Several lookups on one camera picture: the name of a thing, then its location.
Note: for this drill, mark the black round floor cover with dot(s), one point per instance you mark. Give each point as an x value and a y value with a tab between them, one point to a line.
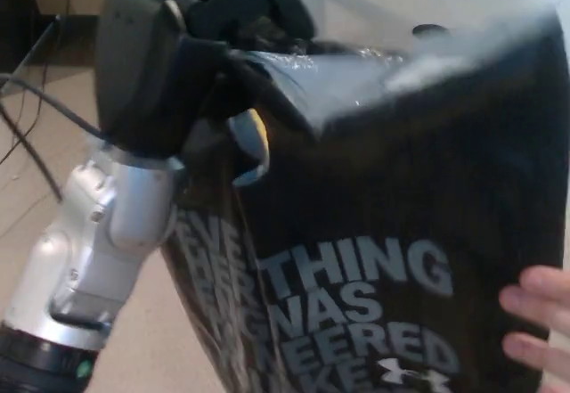
429	30

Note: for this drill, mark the black printed plastic bag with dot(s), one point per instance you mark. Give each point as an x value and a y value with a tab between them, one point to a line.
401	166

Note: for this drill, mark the person's bare hand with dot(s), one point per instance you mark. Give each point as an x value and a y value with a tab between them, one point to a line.
550	321

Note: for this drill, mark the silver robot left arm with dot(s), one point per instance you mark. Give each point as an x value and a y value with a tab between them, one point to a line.
89	250

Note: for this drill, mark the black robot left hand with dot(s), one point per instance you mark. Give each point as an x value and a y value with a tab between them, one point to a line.
133	67

